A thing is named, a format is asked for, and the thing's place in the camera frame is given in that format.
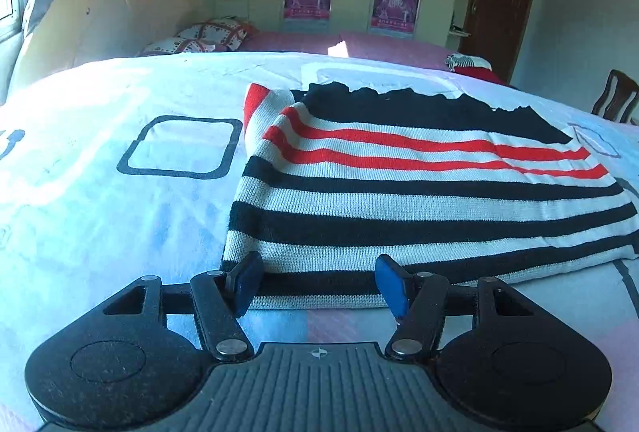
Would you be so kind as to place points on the near heart pattern pillow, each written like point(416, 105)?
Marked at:
point(176, 45)

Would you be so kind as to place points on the lower left purple poster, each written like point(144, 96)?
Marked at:
point(306, 16)

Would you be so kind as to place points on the striped white green garment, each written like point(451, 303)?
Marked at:
point(455, 60)

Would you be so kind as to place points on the red folded garment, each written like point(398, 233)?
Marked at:
point(480, 73)

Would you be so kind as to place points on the striped knit sweater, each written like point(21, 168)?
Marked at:
point(336, 178)

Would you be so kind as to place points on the lower right purple poster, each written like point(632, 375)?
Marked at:
point(394, 17)

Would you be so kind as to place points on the pink bed cover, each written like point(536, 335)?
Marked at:
point(357, 45)

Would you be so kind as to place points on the purple poster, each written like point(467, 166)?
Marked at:
point(306, 16)
point(394, 17)

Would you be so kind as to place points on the heart pattern pillow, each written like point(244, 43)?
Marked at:
point(217, 35)
point(176, 45)

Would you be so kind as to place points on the cream round headboard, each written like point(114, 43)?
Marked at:
point(75, 32)

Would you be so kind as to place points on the white patterned bed sheet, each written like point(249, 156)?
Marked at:
point(117, 181)

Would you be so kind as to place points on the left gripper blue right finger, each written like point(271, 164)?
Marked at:
point(396, 286)

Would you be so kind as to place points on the far heart pattern pillow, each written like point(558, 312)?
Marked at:
point(217, 35)

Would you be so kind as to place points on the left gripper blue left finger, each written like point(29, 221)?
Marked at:
point(242, 283)

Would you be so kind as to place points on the dark wooden chair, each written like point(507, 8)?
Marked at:
point(618, 99)

